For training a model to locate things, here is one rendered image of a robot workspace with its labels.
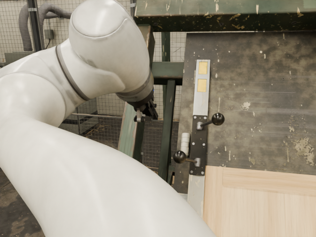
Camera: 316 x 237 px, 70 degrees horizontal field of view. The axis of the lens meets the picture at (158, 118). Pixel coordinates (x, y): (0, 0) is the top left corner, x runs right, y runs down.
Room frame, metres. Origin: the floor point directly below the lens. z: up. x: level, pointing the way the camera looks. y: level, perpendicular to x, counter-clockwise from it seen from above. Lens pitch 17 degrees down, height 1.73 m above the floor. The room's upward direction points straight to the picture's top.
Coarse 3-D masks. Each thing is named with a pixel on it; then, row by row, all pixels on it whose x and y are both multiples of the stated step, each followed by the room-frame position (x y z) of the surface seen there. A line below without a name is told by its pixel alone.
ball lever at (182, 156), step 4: (176, 152) 0.59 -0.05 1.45; (180, 152) 0.58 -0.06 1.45; (176, 156) 0.58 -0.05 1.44; (180, 156) 0.57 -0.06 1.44; (184, 156) 0.58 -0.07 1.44; (176, 160) 0.57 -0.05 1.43; (180, 160) 0.57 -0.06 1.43; (184, 160) 0.58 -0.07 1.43; (188, 160) 0.61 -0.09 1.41; (192, 160) 0.63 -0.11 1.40; (196, 160) 0.64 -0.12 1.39; (200, 160) 0.65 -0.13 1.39; (196, 164) 0.64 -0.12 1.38; (200, 164) 0.64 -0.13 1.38
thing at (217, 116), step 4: (212, 116) 0.64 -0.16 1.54; (216, 116) 0.62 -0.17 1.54; (220, 116) 0.62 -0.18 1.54; (212, 120) 0.63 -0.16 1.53; (216, 120) 0.62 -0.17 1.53; (220, 120) 0.62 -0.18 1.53; (224, 120) 0.63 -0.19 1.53; (200, 124) 0.71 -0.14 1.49; (204, 124) 0.69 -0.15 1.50; (208, 124) 0.67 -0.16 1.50; (216, 124) 0.62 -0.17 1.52; (220, 124) 0.62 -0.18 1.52; (196, 128) 0.71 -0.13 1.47; (200, 128) 0.70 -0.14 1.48
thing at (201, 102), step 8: (208, 64) 0.86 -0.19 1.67; (208, 72) 0.84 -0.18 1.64; (208, 80) 0.82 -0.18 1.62; (208, 88) 0.80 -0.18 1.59; (200, 96) 0.79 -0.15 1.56; (208, 96) 0.79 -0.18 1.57; (200, 104) 0.77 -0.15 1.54; (200, 112) 0.76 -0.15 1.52; (192, 176) 0.64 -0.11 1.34; (200, 176) 0.64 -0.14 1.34; (192, 184) 0.63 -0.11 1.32; (200, 184) 0.62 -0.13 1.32; (192, 192) 0.61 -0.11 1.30; (200, 192) 0.61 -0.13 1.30; (192, 200) 0.60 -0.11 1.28; (200, 200) 0.60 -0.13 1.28; (200, 208) 0.58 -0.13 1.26; (200, 216) 0.57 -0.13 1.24
